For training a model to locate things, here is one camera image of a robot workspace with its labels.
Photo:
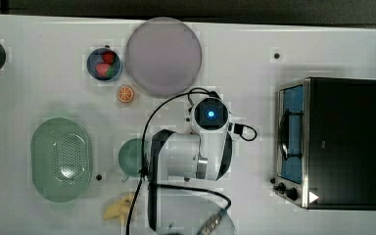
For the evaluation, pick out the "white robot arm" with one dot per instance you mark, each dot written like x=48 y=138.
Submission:
x=203 y=153

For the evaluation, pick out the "black toaster oven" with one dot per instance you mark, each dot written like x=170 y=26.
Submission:
x=326 y=144

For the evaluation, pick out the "large lilac plate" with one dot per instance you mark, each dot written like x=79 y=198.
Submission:
x=163 y=56

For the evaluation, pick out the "orange slice toy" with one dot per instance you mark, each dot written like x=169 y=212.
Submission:
x=125 y=94

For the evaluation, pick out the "teal green cup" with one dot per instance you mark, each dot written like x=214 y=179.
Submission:
x=132 y=160

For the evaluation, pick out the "red strawberry toy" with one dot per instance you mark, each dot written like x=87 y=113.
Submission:
x=105 y=69

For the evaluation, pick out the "small blue bowl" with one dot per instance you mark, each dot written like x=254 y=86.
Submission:
x=96 y=57

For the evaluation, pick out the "yellow banana peel toy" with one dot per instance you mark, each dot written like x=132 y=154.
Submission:
x=119 y=209

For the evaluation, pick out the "green perforated oval basket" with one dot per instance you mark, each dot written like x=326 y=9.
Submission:
x=61 y=160

